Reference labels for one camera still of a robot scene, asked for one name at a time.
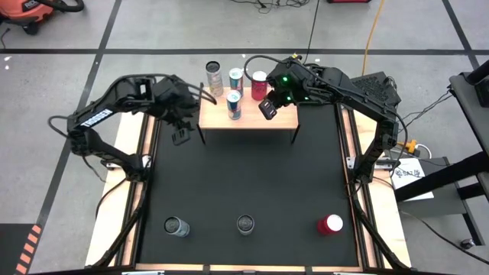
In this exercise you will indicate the grey silver beverage can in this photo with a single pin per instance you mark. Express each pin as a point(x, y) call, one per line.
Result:
point(177, 227)

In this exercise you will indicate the black aluminium table frame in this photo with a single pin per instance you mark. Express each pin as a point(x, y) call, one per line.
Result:
point(350, 130)

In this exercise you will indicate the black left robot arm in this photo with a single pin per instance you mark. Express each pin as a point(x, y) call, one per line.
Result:
point(126, 89)

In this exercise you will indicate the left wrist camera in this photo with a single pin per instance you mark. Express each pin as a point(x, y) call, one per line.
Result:
point(181, 136)

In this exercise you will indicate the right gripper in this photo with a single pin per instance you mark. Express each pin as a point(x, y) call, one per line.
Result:
point(288, 93)

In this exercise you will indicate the black metal cart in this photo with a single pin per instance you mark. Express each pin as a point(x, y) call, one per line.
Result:
point(471, 110)

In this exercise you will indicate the orange shop vacuum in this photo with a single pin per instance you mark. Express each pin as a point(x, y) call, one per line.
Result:
point(23, 15)

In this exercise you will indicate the white printed paper sheet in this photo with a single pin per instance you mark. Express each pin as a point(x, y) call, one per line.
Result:
point(414, 189)

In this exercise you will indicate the yellow plug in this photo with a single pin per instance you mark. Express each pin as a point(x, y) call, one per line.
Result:
point(410, 146)

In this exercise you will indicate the Celsius Tropical Vibe can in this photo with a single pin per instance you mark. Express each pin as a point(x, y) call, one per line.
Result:
point(245, 225)

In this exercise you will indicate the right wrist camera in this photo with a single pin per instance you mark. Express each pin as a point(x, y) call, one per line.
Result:
point(268, 109)

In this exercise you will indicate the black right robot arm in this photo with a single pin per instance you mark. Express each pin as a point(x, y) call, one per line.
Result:
point(366, 99)

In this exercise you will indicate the black caster wheel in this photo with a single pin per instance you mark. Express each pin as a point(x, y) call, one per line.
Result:
point(467, 244)

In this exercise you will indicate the blue Red Bull can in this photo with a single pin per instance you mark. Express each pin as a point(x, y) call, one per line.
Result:
point(234, 109)

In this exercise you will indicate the black computer tower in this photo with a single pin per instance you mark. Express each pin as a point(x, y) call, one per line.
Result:
point(378, 82)

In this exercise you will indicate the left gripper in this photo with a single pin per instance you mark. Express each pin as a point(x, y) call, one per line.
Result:
point(181, 114)

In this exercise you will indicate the silver white beverage can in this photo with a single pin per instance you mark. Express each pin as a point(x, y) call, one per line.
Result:
point(214, 82)

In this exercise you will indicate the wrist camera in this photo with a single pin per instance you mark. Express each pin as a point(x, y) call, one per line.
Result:
point(268, 109)
point(181, 136)

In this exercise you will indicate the red beverage can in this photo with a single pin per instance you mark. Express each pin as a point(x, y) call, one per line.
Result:
point(328, 226)
point(259, 89)

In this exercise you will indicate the silver-blue Red Bull can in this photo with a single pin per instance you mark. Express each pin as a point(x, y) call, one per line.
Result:
point(237, 84)

